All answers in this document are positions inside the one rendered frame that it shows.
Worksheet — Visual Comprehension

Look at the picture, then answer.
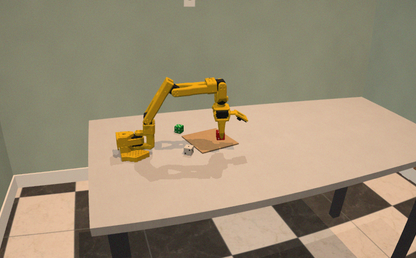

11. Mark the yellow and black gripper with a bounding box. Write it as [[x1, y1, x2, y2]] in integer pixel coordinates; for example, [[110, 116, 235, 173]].
[[212, 103, 248, 139]]

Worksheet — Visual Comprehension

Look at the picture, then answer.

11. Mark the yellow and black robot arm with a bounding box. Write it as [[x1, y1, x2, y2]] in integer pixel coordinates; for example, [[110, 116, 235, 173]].
[[117, 77, 228, 162]]

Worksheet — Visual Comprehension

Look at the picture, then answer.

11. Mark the tan flat mat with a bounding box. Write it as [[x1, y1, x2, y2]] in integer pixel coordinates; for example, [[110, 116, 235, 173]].
[[182, 128, 239, 154]]

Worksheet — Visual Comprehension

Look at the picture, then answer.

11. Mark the green die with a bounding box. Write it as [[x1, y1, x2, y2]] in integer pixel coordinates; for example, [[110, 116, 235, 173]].
[[174, 124, 184, 134]]

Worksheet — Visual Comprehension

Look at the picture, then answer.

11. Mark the white die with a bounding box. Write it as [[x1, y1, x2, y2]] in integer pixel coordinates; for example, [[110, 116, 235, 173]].
[[184, 144, 194, 156]]

